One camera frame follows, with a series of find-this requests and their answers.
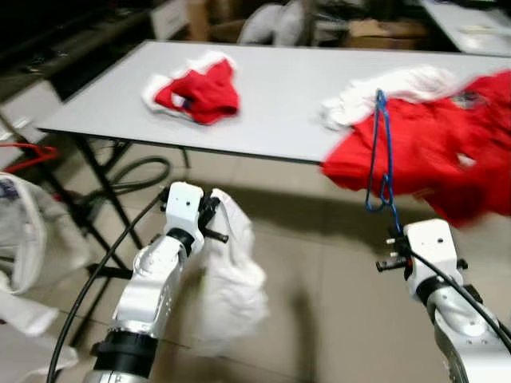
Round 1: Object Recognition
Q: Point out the white garment with green print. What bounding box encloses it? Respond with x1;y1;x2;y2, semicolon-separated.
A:
188;188;271;357

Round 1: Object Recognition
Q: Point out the blue wire hanger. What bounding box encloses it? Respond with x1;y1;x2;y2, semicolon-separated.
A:
364;88;402;237

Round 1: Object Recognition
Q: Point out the red jacket with plaid lining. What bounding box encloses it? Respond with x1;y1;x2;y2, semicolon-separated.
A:
319;70;511;230

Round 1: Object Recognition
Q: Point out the small red white garment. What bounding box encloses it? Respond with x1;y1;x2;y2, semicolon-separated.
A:
142;51;241;127

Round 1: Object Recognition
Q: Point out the grey table with black legs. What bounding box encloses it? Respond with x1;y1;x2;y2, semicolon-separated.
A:
36;40;511;264

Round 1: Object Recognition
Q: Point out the white cotton garment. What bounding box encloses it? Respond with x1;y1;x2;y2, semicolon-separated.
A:
321;65;461;132

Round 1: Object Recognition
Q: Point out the grey pillow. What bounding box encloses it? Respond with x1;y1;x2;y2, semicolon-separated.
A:
238;4;282;45
275;0;308;47

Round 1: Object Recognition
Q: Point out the white drawer unit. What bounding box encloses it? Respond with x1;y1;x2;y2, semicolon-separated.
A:
148;0;192;42

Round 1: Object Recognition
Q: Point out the black low tv bench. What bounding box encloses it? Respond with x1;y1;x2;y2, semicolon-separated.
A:
0;0;156;101

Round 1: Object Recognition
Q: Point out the white table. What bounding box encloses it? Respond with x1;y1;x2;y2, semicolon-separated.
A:
418;0;511;58

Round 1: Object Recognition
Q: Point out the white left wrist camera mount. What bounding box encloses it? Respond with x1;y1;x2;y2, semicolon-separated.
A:
163;182;207;237

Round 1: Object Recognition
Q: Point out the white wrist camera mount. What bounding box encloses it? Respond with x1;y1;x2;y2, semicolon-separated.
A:
402;219;458;282
163;182;207;237

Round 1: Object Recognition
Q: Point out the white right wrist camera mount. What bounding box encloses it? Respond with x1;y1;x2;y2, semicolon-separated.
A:
402;219;458;282

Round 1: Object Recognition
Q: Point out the black floor hose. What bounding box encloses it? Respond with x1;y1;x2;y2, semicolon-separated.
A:
102;156;172;202

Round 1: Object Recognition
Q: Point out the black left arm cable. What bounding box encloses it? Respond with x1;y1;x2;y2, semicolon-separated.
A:
46;191;170;383

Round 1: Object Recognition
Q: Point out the red wire hanger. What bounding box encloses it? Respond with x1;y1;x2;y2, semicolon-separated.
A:
0;141;61;174

